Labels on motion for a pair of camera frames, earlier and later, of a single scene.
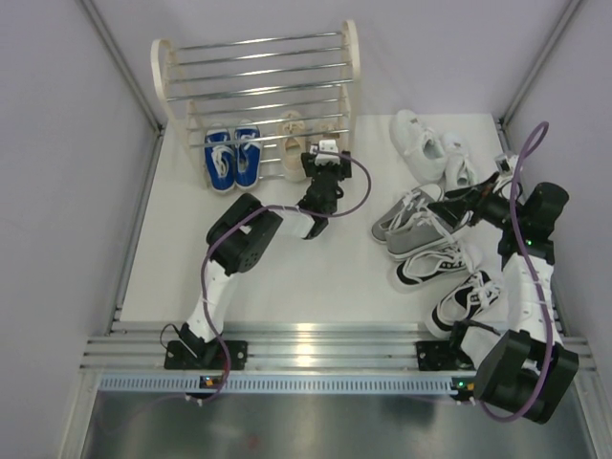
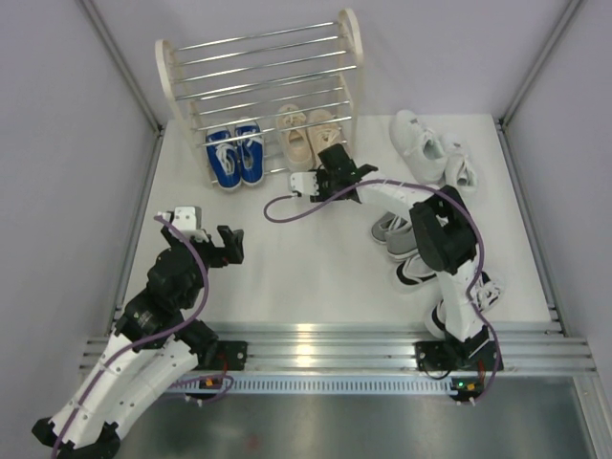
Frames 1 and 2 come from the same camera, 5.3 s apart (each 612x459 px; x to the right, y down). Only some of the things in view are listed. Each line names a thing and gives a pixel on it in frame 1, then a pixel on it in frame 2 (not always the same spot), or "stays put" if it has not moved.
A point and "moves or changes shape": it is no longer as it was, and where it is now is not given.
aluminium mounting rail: (286, 347) stays put
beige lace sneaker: (292, 135) stays put
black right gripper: (451, 210) -> (320, 197)
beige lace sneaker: (330, 129) moves or changes shape
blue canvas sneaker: (220, 161) moves or changes shape
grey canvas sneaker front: (412, 238) stays put
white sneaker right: (461, 169) stays put
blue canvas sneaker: (247, 152) moves or changes shape
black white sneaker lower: (461, 302) stays put
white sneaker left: (422, 147) stays put
